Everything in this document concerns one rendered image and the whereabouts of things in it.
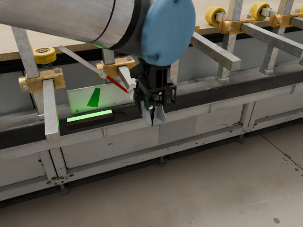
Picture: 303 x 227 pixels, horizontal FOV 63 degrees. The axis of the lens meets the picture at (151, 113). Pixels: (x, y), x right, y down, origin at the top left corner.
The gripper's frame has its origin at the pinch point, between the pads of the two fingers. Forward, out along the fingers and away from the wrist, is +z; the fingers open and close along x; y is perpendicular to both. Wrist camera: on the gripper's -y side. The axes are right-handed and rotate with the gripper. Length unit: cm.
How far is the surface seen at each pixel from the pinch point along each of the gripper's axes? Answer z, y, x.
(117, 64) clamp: -4.5, -29.2, -1.4
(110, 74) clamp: -1.2, -29.1, -4.3
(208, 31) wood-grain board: -6, -46, 45
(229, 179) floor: 82, -28, 63
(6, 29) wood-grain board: -8, -76, -40
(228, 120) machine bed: 60, -55, 76
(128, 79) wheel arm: -3.5, -18.4, -0.8
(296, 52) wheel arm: -11.6, -2.1, 48.5
